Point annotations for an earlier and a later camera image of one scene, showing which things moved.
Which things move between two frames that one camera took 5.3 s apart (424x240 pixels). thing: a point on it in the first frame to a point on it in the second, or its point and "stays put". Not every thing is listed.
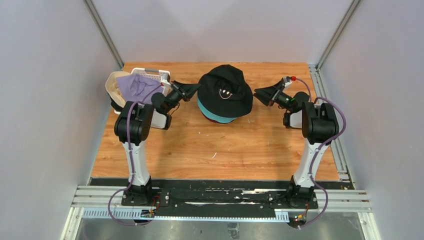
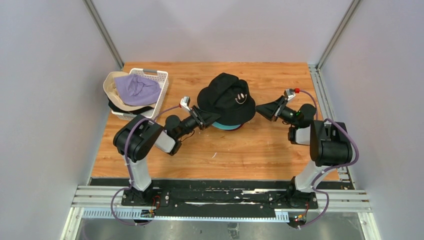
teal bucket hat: x=220 y=118 to x=224 y=126
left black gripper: x=185 y=92 to x=202 y=119
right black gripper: x=269 y=95 to x=273 y=110
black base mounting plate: x=222 y=198 stays put
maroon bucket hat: x=216 y=121 to x=239 y=127
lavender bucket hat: x=136 y=87 stays put
